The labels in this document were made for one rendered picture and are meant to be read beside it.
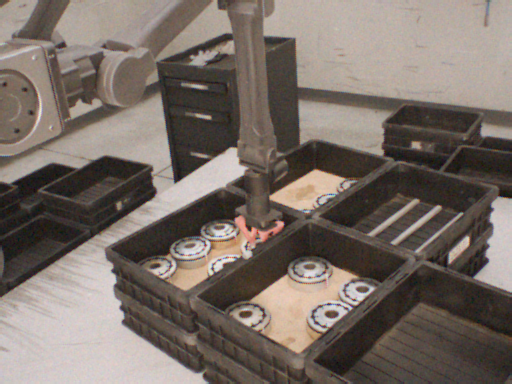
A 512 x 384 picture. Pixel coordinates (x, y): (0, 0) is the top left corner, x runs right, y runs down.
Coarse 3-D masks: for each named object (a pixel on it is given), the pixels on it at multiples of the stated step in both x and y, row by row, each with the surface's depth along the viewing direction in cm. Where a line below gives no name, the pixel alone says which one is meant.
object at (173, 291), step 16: (240, 192) 165; (128, 240) 148; (272, 240) 142; (112, 256) 142; (240, 256) 137; (128, 272) 140; (144, 272) 135; (160, 288) 132; (176, 288) 129; (192, 288) 128
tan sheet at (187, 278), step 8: (248, 232) 166; (232, 248) 159; (240, 248) 159; (168, 256) 158; (216, 256) 157; (208, 264) 154; (184, 272) 151; (192, 272) 151; (200, 272) 151; (176, 280) 149; (184, 280) 148; (192, 280) 148; (200, 280) 148; (184, 288) 146
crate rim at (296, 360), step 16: (304, 224) 148; (320, 224) 147; (368, 240) 139; (256, 256) 137; (400, 256) 133; (224, 272) 132; (400, 272) 127; (208, 288) 128; (384, 288) 123; (192, 304) 125; (208, 304) 123; (224, 320) 119; (240, 336) 117; (256, 336) 113; (320, 336) 112; (272, 352) 112; (288, 352) 109; (304, 352) 109
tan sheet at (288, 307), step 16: (336, 272) 146; (272, 288) 143; (288, 288) 142; (336, 288) 141; (272, 304) 137; (288, 304) 137; (304, 304) 137; (272, 320) 133; (288, 320) 132; (304, 320) 132; (272, 336) 128; (288, 336) 128; (304, 336) 127
